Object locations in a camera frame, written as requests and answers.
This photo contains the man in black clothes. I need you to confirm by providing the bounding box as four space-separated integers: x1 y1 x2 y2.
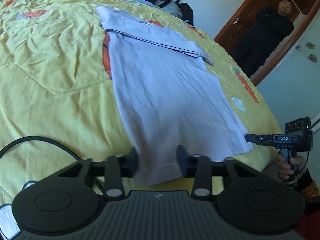
231 0 294 77

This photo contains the brown wooden door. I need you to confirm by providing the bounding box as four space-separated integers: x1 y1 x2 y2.
215 0 319 85

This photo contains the yellow carrot-print quilt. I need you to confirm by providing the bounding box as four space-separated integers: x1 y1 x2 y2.
0 0 283 240

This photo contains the clear plastic bag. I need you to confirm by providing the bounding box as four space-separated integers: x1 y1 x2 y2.
158 2 183 19

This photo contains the light lavender lace-sleeved shirt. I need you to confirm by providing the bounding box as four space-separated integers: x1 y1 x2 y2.
96 6 253 185

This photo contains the black bag on floor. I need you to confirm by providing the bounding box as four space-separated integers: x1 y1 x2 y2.
178 3 194 26

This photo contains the black cable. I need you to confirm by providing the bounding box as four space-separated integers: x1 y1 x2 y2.
0 135 106 196

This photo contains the operator right hand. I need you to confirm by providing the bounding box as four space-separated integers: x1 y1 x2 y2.
276 153 308 185

